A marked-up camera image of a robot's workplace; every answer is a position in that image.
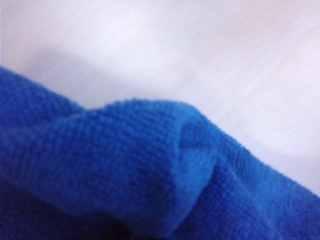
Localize blue microfibre rag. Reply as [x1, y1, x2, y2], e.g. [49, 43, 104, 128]
[0, 66, 320, 240]

